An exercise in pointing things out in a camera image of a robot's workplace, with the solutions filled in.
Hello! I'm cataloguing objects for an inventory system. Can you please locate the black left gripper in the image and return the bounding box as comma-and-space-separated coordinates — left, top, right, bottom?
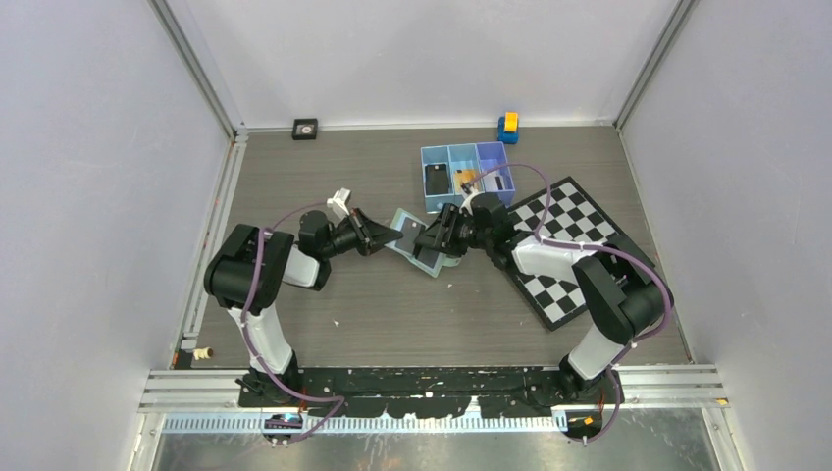
321, 207, 402, 260

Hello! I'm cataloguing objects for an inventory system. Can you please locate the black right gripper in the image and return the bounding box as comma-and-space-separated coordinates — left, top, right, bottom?
415, 202, 494, 258

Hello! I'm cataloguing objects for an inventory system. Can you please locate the dark grey card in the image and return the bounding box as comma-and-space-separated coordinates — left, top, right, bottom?
393, 216, 426, 256

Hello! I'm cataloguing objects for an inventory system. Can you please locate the mint green card holder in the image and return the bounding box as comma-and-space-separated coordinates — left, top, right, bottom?
383, 207, 464, 280

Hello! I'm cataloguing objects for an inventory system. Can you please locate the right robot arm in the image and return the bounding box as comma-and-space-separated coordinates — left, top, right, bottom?
414, 192, 673, 403

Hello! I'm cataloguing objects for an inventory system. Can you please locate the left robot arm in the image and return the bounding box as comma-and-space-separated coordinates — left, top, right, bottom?
203, 209, 403, 406

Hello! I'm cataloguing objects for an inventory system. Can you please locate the black card in tray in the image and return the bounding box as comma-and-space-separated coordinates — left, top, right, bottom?
424, 163, 452, 196

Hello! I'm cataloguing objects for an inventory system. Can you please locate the orange card in tray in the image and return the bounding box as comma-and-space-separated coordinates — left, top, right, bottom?
452, 169, 477, 193

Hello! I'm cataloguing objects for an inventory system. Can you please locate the card in purple compartment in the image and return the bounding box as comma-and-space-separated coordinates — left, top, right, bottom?
482, 172, 513, 192

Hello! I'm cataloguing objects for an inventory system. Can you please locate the blue three-compartment tray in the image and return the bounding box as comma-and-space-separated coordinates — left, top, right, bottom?
420, 141, 515, 214

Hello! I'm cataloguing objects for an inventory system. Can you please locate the small black square box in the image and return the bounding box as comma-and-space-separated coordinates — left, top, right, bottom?
291, 118, 319, 140

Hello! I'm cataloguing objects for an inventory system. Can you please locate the blue yellow toy block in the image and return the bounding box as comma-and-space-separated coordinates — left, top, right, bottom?
497, 112, 519, 145

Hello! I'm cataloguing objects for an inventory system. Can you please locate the black white checkerboard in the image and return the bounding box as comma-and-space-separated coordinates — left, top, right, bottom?
508, 177, 623, 332

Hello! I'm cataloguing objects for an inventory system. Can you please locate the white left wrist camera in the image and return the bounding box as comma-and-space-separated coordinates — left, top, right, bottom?
326, 187, 351, 221

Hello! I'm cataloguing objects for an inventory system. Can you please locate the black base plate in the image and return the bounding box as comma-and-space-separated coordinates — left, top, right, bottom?
235, 366, 622, 419

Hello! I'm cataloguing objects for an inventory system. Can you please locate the aluminium frame rail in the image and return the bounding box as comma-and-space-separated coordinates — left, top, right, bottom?
139, 365, 729, 417

